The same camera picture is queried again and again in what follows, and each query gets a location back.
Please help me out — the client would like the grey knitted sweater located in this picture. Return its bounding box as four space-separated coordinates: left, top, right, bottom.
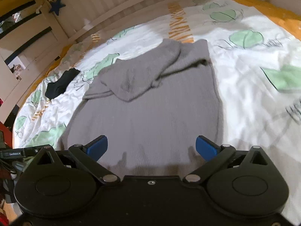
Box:
58 39 223 176

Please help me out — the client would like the black sock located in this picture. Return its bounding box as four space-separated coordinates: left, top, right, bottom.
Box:
45 68 80 99

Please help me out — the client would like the white patterned duvet cover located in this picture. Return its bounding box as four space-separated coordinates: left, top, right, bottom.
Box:
13 0 300 224

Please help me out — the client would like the dark blue star decoration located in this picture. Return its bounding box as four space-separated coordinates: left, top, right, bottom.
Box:
49 0 66 16

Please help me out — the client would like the orange bed sheet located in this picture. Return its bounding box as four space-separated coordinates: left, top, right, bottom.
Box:
233 0 301 40

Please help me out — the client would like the white cabinet with black handles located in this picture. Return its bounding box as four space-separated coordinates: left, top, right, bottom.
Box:
1 0 69 123

